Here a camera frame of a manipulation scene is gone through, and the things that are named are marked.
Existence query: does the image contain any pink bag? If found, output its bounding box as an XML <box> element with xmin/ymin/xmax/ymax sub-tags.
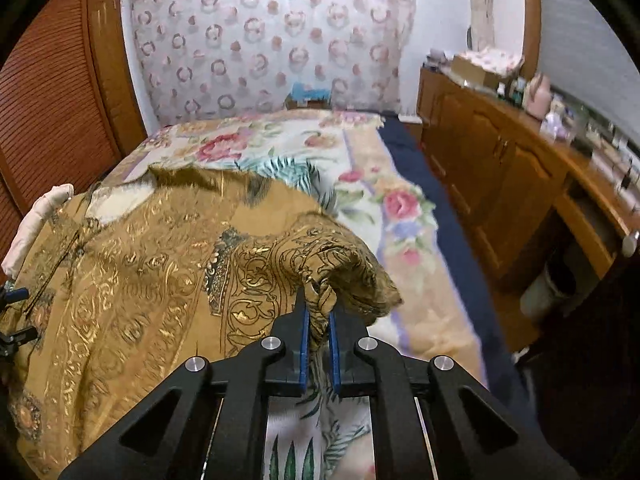
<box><xmin>525</xmin><ymin>74</ymin><xmax>552</xmax><ymax>118</ymax></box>

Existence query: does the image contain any beige pillow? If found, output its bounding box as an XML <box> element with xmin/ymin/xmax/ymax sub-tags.
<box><xmin>0</xmin><ymin>183</ymin><xmax>75</xmax><ymax>278</ymax></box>

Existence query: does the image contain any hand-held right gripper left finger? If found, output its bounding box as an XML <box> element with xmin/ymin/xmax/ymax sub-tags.
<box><xmin>57</xmin><ymin>287</ymin><xmax>313</xmax><ymax>480</ymax></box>

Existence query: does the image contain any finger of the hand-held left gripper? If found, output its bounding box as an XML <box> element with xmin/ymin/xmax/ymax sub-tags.
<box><xmin>0</xmin><ymin>285</ymin><xmax>31</xmax><ymax>307</ymax></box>
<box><xmin>0</xmin><ymin>326</ymin><xmax>39</xmax><ymax>357</ymax></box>

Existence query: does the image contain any navy blanket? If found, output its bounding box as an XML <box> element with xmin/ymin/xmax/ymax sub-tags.
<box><xmin>377</xmin><ymin>115</ymin><xmax>541</xmax><ymax>441</ymax></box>

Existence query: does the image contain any wooden cabinet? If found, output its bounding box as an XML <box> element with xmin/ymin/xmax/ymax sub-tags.
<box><xmin>417</xmin><ymin>67</ymin><xmax>640</xmax><ymax>301</ymax></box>

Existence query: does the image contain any blue box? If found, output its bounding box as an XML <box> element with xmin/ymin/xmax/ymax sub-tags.
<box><xmin>287</xmin><ymin>81</ymin><xmax>333</xmax><ymax>111</ymax></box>

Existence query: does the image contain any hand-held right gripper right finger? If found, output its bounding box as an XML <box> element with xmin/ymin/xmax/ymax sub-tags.
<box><xmin>327</xmin><ymin>310</ymin><xmax>583</xmax><ymax>480</ymax></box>

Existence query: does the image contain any pale lilac object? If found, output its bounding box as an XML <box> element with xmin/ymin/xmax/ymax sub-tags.
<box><xmin>542</xmin><ymin>105</ymin><xmax>576</xmax><ymax>141</ymax></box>

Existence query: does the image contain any floral cloth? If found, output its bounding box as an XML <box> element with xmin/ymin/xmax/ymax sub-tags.
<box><xmin>460</xmin><ymin>47</ymin><xmax>526</xmax><ymax>77</ymax></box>

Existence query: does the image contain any ring pattern curtain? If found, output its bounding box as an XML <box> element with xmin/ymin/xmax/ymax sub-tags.
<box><xmin>131</xmin><ymin>0</ymin><xmax>418</xmax><ymax>128</ymax></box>

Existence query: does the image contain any grey window blind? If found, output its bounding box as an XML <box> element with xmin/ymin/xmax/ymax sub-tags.
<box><xmin>537</xmin><ymin>0</ymin><xmax>640</xmax><ymax>126</ymax></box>

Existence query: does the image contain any leaf print bed sheet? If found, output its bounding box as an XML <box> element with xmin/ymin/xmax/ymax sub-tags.
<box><xmin>235</xmin><ymin>152</ymin><xmax>381</xmax><ymax>480</ymax></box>

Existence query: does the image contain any cardboard box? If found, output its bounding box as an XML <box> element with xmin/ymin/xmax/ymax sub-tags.
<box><xmin>450</xmin><ymin>55</ymin><xmax>501</xmax><ymax>88</ymax></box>

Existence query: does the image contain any floral bedspread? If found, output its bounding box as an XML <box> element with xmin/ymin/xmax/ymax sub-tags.
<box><xmin>100</xmin><ymin>110</ymin><xmax>488</xmax><ymax>391</ymax></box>

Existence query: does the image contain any golden patterned cloth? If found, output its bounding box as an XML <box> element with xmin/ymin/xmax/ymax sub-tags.
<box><xmin>0</xmin><ymin>165</ymin><xmax>403</xmax><ymax>478</ymax></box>

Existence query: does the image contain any white bin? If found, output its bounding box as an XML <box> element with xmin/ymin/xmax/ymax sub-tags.
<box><xmin>520</xmin><ymin>260</ymin><xmax>581</xmax><ymax>326</ymax></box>

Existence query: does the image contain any louvred wooden door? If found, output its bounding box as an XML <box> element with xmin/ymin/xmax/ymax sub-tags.
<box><xmin>0</xmin><ymin>0</ymin><xmax>148</xmax><ymax>271</ymax></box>

